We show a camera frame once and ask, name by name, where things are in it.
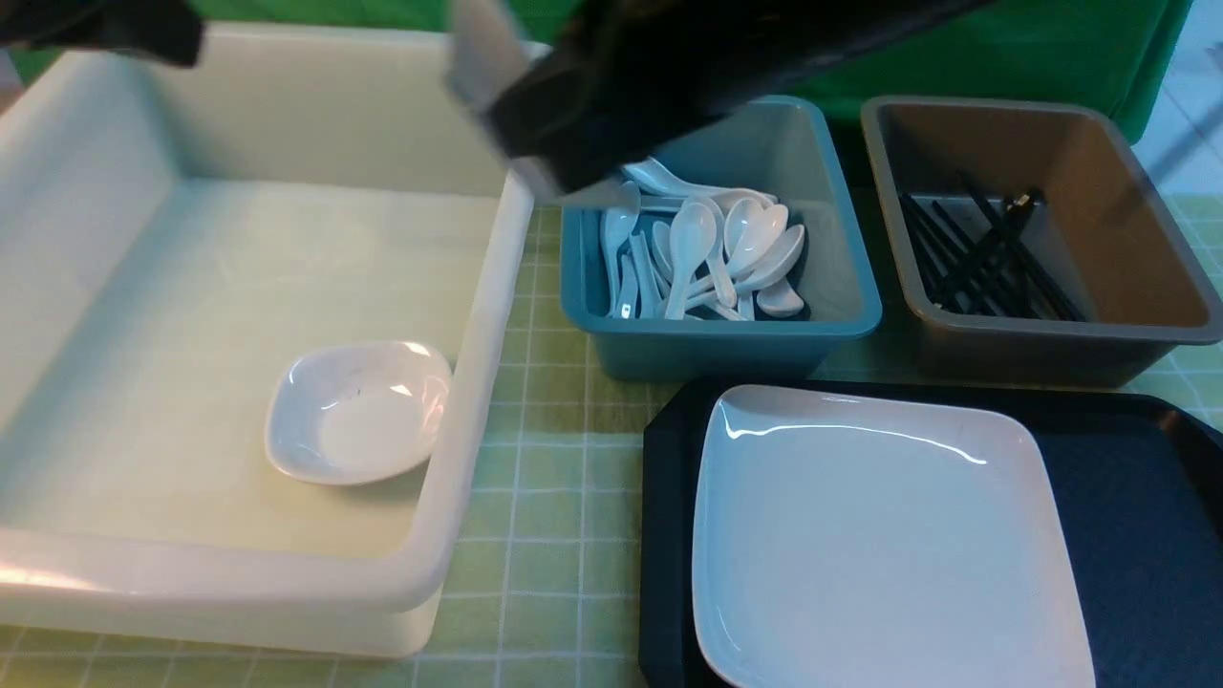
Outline white ceramic spoon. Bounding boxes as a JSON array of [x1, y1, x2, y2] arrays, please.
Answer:
[[723, 197, 766, 321]]

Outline small white dish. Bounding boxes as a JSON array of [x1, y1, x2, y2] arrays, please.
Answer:
[[264, 340, 453, 486]]

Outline large white square plate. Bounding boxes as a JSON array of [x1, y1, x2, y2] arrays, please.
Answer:
[[692, 386, 1097, 687]]

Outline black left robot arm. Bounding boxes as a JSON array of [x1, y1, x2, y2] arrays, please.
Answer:
[[1, 1, 205, 67]]

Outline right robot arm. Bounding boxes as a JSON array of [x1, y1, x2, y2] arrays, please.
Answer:
[[446, 1, 978, 208]]

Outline white spoon left of pile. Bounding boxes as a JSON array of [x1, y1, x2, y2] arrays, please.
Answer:
[[600, 182, 641, 317]]

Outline white spoon of pile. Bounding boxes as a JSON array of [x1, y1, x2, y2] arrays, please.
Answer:
[[685, 224, 807, 310], [600, 182, 641, 317], [664, 199, 717, 319], [621, 156, 779, 211]]

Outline white spoon centre of pile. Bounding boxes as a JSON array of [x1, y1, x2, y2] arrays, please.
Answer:
[[664, 199, 717, 319]]

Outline white spoon top of pile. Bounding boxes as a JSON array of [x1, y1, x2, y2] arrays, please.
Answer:
[[621, 156, 779, 211]]

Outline white spoon right of pile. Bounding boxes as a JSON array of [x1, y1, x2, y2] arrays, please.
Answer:
[[685, 224, 807, 310]]

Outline blue plastic spoon bin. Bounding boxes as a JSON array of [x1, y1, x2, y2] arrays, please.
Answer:
[[560, 97, 882, 382]]

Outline large white plastic bin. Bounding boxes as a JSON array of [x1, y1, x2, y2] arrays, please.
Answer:
[[1, 22, 534, 657]]

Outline black chopsticks in bin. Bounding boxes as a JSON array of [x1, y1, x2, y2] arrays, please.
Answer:
[[899, 171, 1087, 321]]

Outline grey plastic chopstick bin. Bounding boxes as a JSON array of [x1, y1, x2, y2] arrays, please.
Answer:
[[861, 97, 1221, 389]]

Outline black serving tray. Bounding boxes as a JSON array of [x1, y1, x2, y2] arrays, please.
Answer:
[[637, 378, 1222, 687]]

